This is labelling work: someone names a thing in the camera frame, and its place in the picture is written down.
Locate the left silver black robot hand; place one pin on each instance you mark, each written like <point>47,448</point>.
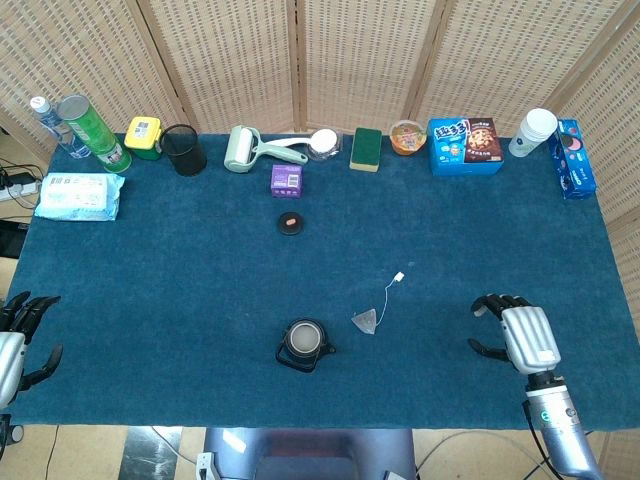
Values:
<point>11,360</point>

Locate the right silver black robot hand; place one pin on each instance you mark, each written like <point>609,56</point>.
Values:
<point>530,340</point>

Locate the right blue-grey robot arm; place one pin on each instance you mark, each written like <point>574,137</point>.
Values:
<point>560,420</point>

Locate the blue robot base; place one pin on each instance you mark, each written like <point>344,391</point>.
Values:
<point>310,455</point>

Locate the small black round lid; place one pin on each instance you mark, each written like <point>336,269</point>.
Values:
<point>291,227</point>

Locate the black caster wheel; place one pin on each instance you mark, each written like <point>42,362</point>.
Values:
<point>16,434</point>

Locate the black box on floor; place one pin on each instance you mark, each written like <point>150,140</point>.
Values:
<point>10,240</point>

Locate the white power strip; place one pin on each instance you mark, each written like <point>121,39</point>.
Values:
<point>17,191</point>

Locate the light blue wet wipes pack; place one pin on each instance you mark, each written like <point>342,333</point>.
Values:
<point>77,197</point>

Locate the dark blue cookie box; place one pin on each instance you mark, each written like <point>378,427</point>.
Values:
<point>575,160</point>

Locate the blue carpet table cover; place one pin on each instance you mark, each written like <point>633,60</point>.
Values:
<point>200,300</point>

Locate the blue and brown cookie box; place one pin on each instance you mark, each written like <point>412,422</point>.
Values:
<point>465,147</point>

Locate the stack of white paper cups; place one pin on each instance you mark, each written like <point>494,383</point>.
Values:
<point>531,132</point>

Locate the orange jelly cup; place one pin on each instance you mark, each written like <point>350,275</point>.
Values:
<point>407,137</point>

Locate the tall green cylindrical can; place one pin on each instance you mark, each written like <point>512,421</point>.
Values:
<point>95,132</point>

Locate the clear plastic water bottle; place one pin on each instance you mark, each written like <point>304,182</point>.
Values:
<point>50,120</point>

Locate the green and yellow sponge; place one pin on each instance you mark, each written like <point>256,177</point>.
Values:
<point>365,149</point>

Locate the green container with yellow lid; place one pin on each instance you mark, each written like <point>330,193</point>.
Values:
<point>142,137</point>

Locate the black mesh pen holder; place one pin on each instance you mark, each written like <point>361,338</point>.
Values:
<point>186,155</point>

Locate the small purple box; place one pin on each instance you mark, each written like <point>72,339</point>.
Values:
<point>286,181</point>

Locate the pale green lint roller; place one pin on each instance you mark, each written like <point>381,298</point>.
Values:
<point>240,150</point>

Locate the woven bamboo folding screen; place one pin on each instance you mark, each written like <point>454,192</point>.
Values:
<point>350,60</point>

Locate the white bracket on robot base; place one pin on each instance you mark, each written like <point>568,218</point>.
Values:
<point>205,465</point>

